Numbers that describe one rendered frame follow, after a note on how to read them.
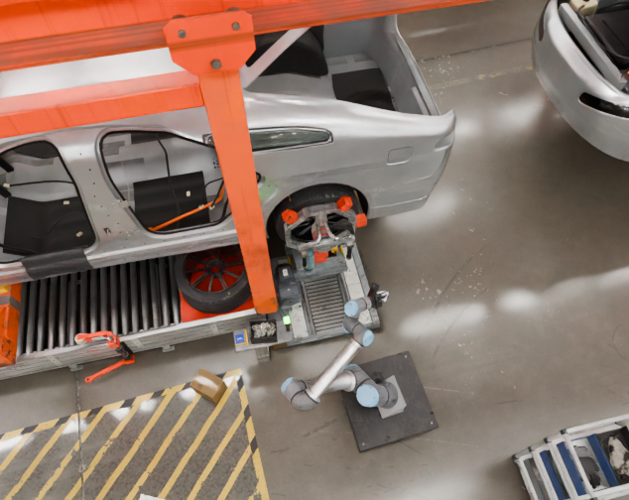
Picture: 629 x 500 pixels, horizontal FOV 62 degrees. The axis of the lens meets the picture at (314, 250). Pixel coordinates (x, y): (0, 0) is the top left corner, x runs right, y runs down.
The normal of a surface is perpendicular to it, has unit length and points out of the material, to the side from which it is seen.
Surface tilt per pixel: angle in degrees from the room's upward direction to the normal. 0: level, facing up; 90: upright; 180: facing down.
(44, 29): 90
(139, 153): 0
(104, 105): 90
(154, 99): 90
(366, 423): 0
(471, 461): 0
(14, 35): 90
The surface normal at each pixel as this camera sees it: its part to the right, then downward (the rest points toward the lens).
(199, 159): 0.16, 0.31
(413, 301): 0.00, -0.51
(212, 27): 0.22, 0.84
